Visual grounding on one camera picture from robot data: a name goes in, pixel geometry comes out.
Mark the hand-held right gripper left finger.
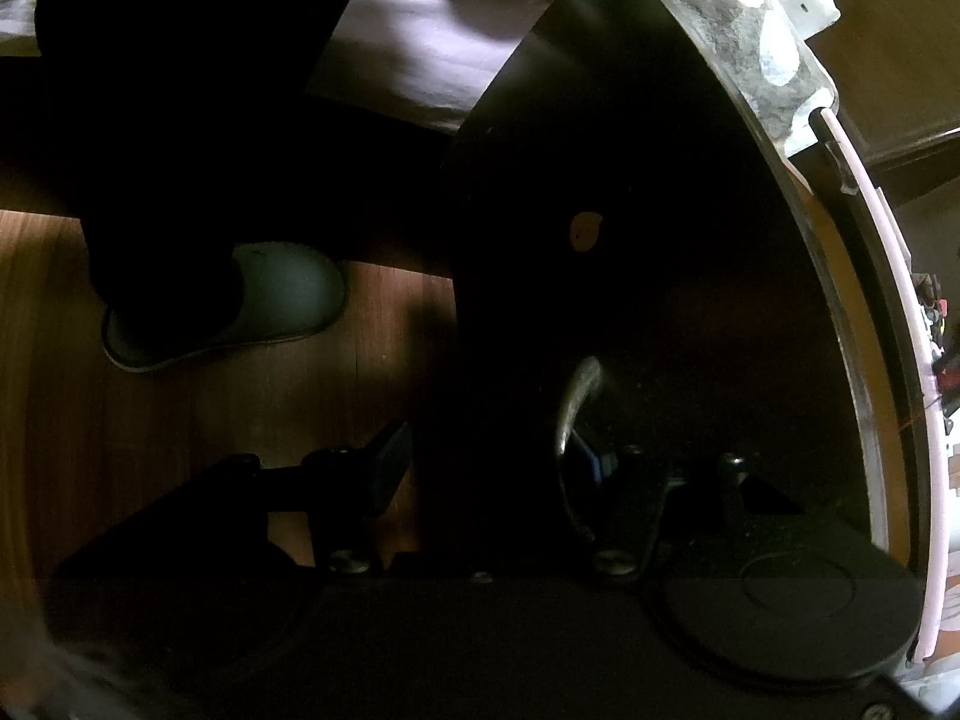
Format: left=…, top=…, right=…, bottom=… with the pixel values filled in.
left=67, top=420, right=415, bottom=575

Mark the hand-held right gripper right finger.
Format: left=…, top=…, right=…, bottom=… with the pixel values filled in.
left=571, top=439, right=863, bottom=578

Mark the dark wooden drawer with sticker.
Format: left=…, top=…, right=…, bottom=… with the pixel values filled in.
left=420, top=0, right=901, bottom=578

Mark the grey green slipper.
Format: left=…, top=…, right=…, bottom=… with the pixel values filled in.
left=101, top=240, right=347, bottom=374

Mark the black red small box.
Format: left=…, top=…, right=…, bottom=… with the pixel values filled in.
left=930, top=349, right=960, bottom=417

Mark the person's dark trouser leg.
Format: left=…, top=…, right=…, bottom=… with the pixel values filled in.
left=0, top=0, right=385, bottom=331

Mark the pale purple bed sheet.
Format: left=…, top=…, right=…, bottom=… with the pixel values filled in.
left=307, top=0, right=556, bottom=137

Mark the grey polka dot printed blanket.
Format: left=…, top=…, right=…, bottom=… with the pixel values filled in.
left=472, top=0, right=837, bottom=158

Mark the dark wooden headboard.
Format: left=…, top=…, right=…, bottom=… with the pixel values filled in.
left=810, top=0, right=960, bottom=203

